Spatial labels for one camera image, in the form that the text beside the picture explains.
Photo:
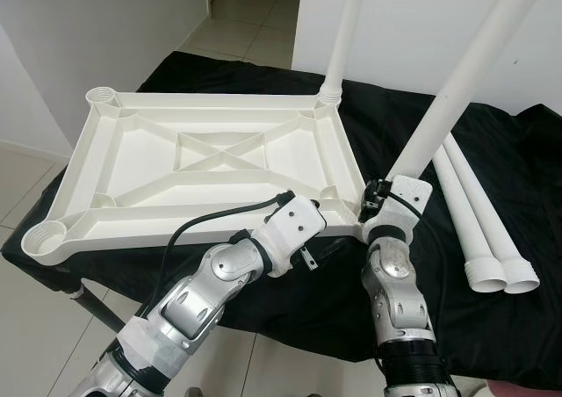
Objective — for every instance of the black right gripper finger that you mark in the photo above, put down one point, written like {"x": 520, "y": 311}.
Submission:
{"x": 363, "y": 200}

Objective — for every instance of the white plastic table top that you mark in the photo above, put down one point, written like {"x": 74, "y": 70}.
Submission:
{"x": 132, "y": 151}

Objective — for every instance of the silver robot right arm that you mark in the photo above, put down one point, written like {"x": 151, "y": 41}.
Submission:
{"x": 395, "y": 300}

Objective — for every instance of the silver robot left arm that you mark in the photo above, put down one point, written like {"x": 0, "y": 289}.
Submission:
{"x": 189, "y": 305}

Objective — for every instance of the grey robot left foot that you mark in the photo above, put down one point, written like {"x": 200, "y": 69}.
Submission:
{"x": 199, "y": 393}

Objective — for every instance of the black metal table leg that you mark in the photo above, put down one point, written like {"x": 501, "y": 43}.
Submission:
{"x": 101, "y": 309}

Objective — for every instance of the pink cushion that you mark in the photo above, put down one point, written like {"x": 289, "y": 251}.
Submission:
{"x": 527, "y": 390}

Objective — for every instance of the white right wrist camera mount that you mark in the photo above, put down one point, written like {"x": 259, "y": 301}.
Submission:
{"x": 408, "y": 195}

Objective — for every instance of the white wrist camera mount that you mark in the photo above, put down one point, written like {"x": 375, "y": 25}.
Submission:
{"x": 408, "y": 195}
{"x": 294, "y": 226}

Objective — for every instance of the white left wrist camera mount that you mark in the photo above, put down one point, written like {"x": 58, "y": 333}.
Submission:
{"x": 294, "y": 226}

